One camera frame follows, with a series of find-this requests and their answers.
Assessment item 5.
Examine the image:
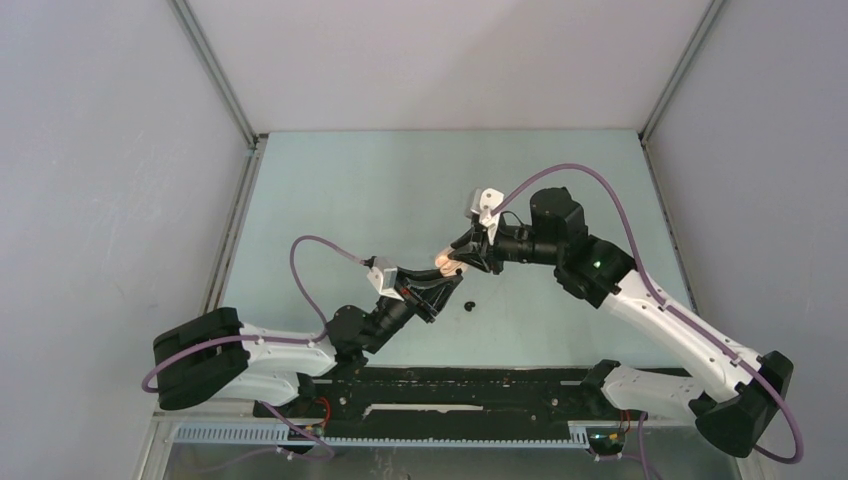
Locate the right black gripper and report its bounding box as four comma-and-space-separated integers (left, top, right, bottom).
448, 215, 562, 276

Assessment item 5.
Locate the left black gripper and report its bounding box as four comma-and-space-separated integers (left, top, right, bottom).
362, 264, 462, 354

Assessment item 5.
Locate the beige earbud charging case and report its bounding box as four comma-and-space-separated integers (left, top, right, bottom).
434, 246, 468, 277

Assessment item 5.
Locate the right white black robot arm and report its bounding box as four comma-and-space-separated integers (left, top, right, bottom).
435, 187, 794, 458

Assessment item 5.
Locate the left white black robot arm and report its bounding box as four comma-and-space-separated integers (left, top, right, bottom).
142, 265, 468, 417

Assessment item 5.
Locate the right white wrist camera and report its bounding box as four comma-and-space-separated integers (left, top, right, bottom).
466, 188, 504, 245

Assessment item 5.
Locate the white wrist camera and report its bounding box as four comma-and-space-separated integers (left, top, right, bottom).
466, 188, 504, 245
367, 256, 402, 300

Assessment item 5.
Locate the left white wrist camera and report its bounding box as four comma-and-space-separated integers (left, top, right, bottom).
367, 256, 402, 300

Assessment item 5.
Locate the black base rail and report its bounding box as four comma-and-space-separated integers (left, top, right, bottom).
277, 367, 640, 440

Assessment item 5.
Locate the grey cable duct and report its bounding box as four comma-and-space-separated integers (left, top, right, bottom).
172, 422, 589, 449

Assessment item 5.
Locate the left aluminium frame post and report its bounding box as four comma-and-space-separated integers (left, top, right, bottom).
168, 0, 259, 149

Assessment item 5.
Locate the aluminium frame post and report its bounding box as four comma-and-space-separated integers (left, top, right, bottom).
639, 0, 728, 146
168, 0, 259, 149

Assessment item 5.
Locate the right aluminium frame post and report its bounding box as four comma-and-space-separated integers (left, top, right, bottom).
639, 0, 728, 146

